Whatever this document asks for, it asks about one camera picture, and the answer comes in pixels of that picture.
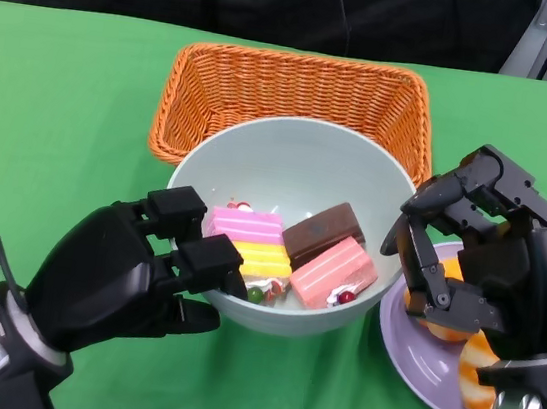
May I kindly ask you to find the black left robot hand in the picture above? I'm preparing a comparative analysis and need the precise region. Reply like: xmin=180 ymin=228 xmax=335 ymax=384
xmin=17 ymin=166 xmax=264 ymax=377

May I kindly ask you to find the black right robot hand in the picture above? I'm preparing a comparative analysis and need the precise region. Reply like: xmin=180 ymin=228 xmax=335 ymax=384
xmin=368 ymin=132 xmax=547 ymax=369

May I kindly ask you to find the orange white striped ring bread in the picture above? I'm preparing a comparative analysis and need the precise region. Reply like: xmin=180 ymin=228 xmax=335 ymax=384
xmin=451 ymin=326 xmax=509 ymax=409
xmin=396 ymin=249 xmax=480 ymax=346

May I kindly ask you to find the grey green bowl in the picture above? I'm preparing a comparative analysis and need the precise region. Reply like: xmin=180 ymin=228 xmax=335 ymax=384
xmin=149 ymin=100 xmax=426 ymax=353

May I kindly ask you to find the lavender plate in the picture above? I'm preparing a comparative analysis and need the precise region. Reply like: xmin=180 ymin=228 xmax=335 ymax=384
xmin=366 ymin=232 xmax=527 ymax=409

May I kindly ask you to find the pink layered cake slice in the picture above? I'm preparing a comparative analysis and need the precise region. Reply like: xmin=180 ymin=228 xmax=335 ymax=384
xmin=202 ymin=195 xmax=288 ymax=251

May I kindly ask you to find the yellow layered cake slice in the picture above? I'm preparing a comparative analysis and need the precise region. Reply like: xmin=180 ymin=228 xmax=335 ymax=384
xmin=224 ymin=236 xmax=297 ymax=309

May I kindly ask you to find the salmon red layered cake slice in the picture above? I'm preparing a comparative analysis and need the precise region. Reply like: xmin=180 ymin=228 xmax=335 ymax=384
xmin=286 ymin=230 xmax=384 ymax=316

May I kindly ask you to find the chocolate cake slice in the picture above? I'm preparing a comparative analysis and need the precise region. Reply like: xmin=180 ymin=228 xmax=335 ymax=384
xmin=278 ymin=194 xmax=372 ymax=273

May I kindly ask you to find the orange wicker basket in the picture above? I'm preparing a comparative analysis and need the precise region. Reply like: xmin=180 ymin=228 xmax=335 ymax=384
xmin=145 ymin=36 xmax=447 ymax=201

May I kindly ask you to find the green tablecloth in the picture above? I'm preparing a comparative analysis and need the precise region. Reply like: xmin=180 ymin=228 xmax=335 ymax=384
xmin=0 ymin=0 xmax=547 ymax=409

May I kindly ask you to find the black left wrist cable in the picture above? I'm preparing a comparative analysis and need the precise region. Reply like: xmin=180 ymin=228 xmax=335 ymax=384
xmin=0 ymin=234 xmax=39 ymax=315

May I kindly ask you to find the grey aluminium frame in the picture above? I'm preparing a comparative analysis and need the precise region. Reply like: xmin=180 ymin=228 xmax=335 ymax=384
xmin=497 ymin=0 xmax=547 ymax=81

